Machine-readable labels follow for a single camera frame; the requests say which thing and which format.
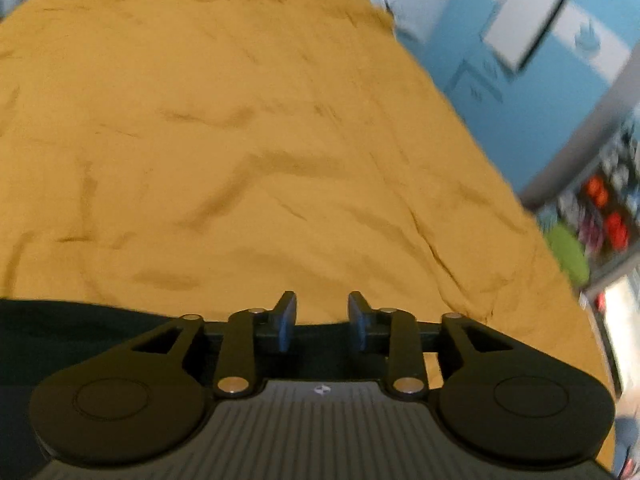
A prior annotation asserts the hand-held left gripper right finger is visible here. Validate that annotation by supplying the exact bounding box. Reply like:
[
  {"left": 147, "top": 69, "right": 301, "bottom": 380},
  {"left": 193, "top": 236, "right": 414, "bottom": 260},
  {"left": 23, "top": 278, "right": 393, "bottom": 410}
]
[{"left": 347, "top": 290, "right": 521, "bottom": 402}]

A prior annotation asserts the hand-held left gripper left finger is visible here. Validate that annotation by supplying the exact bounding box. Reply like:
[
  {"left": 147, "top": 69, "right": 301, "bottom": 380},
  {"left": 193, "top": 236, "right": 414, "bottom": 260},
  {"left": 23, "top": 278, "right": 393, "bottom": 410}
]
[{"left": 117, "top": 290, "right": 299, "bottom": 401}]

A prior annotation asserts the yellow quilted blanket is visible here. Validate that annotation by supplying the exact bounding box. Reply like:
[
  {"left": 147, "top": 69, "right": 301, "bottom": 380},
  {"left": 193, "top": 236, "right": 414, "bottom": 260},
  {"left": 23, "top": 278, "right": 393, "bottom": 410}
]
[{"left": 0, "top": 0, "right": 622, "bottom": 480}]

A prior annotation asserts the grey storage rack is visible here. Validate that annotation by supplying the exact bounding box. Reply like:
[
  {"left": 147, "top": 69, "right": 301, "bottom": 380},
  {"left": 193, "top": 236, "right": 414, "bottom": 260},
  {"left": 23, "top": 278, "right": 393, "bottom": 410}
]
[{"left": 547, "top": 110, "right": 640, "bottom": 291}]

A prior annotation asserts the blue white wardrobe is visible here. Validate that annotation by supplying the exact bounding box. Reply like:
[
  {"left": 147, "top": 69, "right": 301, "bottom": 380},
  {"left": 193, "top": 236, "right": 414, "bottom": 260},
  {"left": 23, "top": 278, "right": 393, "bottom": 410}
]
[{"left": 387, "top": 0, "right": 640, "bottom": 203}]

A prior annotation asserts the white panel with black edge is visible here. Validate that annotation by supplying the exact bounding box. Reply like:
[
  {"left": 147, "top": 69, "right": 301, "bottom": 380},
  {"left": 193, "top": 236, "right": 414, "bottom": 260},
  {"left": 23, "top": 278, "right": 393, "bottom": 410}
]
[{"left": 481, "top": 0, "right": 587, "bottom": 72}]

